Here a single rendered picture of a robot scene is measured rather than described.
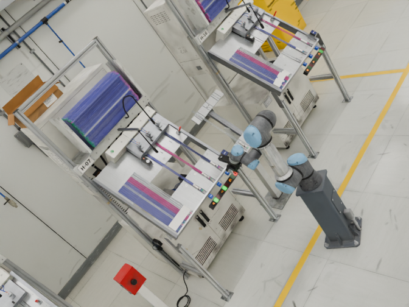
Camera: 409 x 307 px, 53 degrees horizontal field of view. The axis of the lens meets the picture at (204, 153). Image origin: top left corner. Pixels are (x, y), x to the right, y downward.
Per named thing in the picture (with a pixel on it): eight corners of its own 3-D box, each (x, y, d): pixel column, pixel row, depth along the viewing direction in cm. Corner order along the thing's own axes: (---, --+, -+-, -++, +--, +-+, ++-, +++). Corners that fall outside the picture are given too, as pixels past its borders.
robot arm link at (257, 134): (307, 179, 252) (267, 114, 225) (294, 198, 247) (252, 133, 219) (291, 176, 262) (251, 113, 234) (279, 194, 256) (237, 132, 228)
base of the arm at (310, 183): (323, 171, 264) (317, 161, 260) (320, 189, 255) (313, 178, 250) (302, 175, 273) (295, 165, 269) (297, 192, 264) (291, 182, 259)
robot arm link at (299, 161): (316, 165, 257) (307, 150, 250) (305, 181, 252) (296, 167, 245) (301, 163, 266) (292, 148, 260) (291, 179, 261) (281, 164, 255)
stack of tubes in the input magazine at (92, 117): (140, 98, 303) (117, 69, 290) (94, 148, 282) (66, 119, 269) (131, 98, 313) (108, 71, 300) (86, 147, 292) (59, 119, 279)
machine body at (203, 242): (249, 214, 361) (211, 166, 331) (204, 282, 332) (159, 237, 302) (202, 204, 411) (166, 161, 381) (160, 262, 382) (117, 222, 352)
